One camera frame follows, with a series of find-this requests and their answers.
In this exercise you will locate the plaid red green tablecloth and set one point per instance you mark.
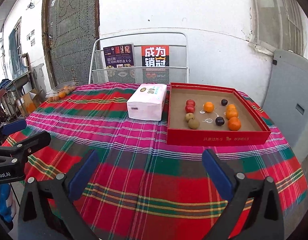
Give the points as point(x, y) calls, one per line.
point(143, 188)

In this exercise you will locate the dark orange tangerine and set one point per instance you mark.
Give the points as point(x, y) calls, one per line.
point(234, 124)

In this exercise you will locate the studded metal door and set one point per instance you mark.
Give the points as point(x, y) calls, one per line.
point(69, 30)

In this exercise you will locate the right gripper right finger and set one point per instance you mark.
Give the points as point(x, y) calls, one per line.
point(265, 219)

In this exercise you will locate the white pink tissue box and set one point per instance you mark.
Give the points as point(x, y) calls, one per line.
point(147, 102)

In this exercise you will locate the large orange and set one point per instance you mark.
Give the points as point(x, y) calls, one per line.
point(231, 107)

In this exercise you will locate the dark plum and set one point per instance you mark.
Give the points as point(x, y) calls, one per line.
point(224, 102)
point(219, 121)

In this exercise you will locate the blue white gloved left hand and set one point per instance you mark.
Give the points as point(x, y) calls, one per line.
point(7, 203)

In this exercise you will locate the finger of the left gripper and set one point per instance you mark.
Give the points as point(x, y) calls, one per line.
point(7, 129)
point(27, 146)

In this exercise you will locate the brown kiwi fruit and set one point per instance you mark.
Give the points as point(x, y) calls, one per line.
point(193, 123)

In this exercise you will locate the red tomato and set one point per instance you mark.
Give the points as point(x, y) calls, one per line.
point(189, 108)
point(190, 102)

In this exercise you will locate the grey electrical cabinet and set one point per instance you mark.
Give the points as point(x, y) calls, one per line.
point(286, 101)

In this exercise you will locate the clear plastic fruit container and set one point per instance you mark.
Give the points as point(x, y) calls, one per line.
point(60, 91)

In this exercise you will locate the metal shelf cart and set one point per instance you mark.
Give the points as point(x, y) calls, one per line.
point(10, 96)

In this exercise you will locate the white metal rack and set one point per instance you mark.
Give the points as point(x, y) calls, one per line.
point(178, 49)

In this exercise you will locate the cardboard box on floor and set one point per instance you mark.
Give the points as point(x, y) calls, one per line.
point(29, 102)

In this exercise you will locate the red black book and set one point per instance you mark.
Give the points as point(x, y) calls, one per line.
point(155, 60)

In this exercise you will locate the small brown kiwi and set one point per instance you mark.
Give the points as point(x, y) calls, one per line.
point(189, 116)

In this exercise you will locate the dark purple cookbook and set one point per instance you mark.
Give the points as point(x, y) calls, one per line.
point(117, 59)

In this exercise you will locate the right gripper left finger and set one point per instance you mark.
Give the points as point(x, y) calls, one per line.
point(47, 210)

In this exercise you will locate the red cardboard tray box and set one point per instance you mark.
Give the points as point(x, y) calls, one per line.
point(254, 130)

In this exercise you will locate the bright orange tangerine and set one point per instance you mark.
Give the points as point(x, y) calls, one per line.
point(231, 113)

